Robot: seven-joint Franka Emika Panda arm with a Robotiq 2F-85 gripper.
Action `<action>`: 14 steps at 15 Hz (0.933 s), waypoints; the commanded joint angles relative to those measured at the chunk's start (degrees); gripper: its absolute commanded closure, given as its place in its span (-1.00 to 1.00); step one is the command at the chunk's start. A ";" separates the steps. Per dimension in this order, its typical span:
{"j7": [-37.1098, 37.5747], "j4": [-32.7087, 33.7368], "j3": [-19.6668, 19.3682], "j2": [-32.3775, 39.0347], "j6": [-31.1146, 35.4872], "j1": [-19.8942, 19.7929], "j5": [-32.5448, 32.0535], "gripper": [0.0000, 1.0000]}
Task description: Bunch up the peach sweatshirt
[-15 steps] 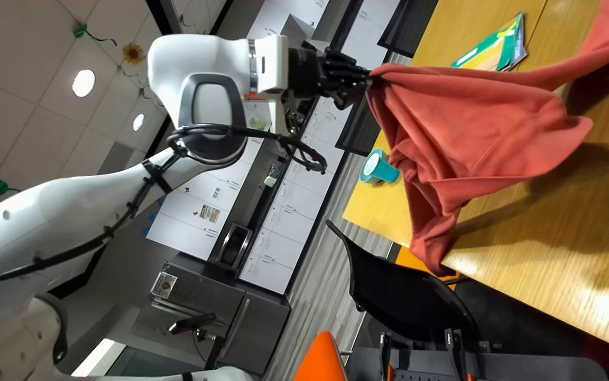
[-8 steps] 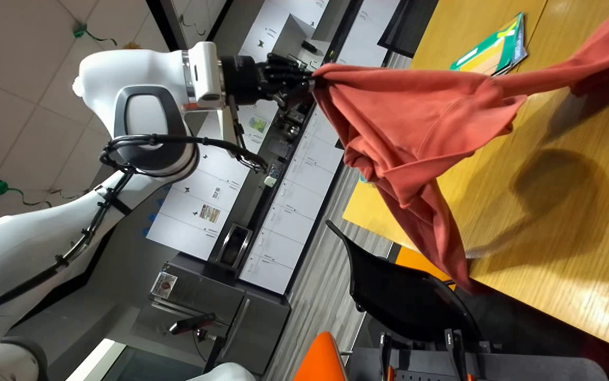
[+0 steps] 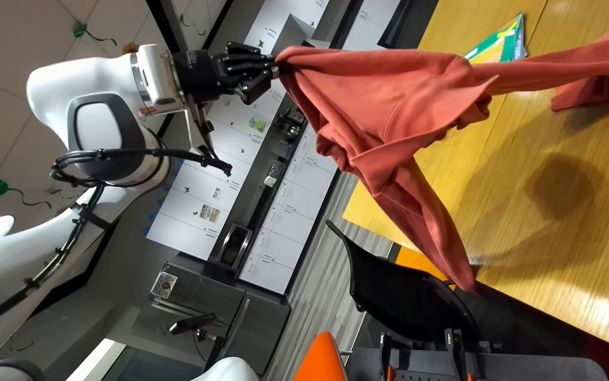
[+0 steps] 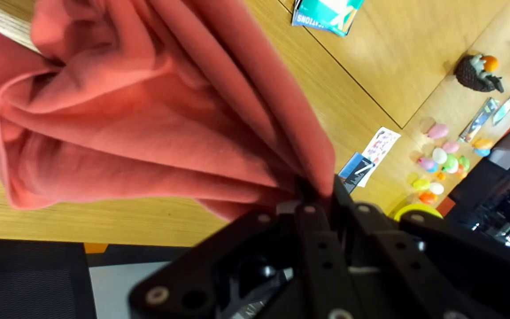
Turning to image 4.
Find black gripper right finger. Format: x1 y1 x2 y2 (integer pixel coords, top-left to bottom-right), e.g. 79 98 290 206
327 176 510 319

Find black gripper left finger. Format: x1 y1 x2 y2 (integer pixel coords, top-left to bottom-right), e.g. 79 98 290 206
127 199 364 319

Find peach sweatshirt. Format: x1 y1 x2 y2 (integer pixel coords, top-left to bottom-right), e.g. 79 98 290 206
0 0 337 224

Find yellow balloon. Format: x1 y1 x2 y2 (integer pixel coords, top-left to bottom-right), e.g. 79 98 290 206
390 201 445 224

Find orange-red candy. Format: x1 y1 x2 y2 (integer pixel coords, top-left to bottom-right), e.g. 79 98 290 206
415 190 440 208

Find white candy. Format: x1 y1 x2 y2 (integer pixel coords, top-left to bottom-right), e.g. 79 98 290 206
428 146 449 167
426 181 447 197

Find yellow-green candy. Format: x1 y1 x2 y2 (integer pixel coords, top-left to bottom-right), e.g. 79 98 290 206
408 176 433 194

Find black metal device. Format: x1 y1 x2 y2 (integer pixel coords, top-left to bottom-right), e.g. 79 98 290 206
442 126 510 258

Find purple candy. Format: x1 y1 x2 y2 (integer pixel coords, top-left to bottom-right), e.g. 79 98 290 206
415 155 440 176

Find green candy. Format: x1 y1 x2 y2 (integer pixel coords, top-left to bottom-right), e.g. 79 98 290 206
440 153 461 178

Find blue and black card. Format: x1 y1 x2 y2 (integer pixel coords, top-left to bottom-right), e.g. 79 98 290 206
336 151 380 196

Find pink candy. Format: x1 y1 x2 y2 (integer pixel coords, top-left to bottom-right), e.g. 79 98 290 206
424 121 451 144
440 137 461 157

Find blue and orange candy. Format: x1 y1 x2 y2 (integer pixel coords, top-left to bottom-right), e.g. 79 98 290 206
470 137 495 160

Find white printed card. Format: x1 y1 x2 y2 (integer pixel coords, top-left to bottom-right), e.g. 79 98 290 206
359 126 403 169

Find silver blue pen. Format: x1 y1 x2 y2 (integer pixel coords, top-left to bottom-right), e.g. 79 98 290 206
456 96 500 144

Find dark figurine with orange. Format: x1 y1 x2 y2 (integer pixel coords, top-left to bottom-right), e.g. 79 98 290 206
451 52 506 96

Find teal snack packet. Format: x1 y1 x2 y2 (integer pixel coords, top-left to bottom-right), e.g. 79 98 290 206
288 0 366 40

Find black chair seat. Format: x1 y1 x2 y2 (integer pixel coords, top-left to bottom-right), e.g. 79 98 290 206
0 238 98 319

